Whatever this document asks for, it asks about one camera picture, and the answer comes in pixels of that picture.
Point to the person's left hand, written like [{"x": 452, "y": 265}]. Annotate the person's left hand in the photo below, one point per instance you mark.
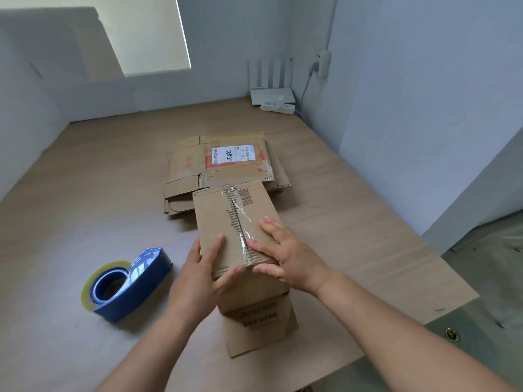
[{"x": 196, "y": 285}]

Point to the person's right hand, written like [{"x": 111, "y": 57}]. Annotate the person's right hand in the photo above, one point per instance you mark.
[{"x": 294, "y": 261}]

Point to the blue tape dispenser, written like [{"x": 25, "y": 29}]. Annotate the blue tape dispenser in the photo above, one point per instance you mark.
[{"x": 139, "y": 285}]

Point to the red-printed cardboard box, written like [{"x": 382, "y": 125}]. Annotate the red-printed cardboard box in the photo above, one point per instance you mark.
[{"x": 220, "y": 220}]

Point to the stack of cardboard boxes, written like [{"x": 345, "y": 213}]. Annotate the stack of cardboard boxes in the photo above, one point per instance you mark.
[{"x": 179, "y": 206}]

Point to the clear yellowish tape roll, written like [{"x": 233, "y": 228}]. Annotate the clear yellowish tape roll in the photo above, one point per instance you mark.
[{"x": 86, "y": 291}]

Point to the person's right forearm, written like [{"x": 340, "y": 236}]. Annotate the person's right forearm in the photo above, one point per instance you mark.
[{"x": 400, "y": 342}]

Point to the person's left forearm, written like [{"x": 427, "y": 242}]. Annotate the person's left forearm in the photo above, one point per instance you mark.
[{"x": 151, "y": 355}]

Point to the white power strip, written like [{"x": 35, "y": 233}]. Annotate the white power strip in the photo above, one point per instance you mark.
[{"x": 284, "y": 108}]

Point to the white router with antennas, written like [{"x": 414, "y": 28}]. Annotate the white router with antennas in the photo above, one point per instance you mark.
[{"x": 271, "y": 95}]

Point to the small round brass fitting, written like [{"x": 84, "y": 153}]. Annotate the small round brass fitting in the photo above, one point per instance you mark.
[{"x": 452, "y": 334}]

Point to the bright window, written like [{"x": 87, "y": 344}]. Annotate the bright window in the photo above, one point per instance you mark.
[{"x": 143, "y": 32}]

